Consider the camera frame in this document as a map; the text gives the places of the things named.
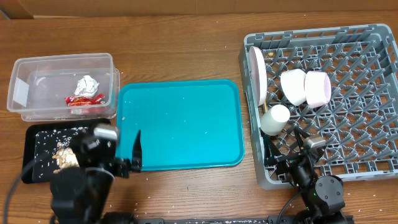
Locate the white plate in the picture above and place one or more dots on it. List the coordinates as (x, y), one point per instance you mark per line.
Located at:
(258, 73)

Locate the grey plastic dish rack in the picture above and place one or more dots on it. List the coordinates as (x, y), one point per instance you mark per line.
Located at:
(359, 123)

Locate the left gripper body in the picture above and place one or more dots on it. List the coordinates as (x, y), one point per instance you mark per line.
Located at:
(121, 167)

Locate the white cup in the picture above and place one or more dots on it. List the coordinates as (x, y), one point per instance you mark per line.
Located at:
(274, 120)

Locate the teal plastic tray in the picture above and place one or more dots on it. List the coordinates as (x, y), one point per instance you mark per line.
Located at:
(182, 125)

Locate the pink-rimmed white bowl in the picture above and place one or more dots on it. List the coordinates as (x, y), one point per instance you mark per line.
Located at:
(317, 89)

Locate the pile of peanuts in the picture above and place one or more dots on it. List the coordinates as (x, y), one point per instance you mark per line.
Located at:
(64, 157)

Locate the black plastic tray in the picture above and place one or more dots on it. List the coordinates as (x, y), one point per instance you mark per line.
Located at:
(34, 129)

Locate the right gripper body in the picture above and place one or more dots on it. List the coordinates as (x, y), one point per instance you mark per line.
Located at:
(301, 175)

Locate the white tissue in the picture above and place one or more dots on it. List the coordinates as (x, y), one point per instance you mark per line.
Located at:
(87, 87)

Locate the clear plastic bin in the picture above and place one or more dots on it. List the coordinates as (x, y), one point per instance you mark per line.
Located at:
(39, 85)

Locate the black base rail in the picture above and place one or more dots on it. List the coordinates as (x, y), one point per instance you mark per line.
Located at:
(217, 220)

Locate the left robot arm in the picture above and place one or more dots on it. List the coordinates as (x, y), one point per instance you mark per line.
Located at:
(79, 193)

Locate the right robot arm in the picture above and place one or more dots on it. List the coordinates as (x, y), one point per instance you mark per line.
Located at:
(322, 196)

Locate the red snack wrapper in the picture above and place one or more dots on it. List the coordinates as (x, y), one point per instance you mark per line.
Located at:
(84, 100)

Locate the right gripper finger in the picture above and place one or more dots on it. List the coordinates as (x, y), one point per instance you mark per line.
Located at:
(271, 153)
(301, 139)

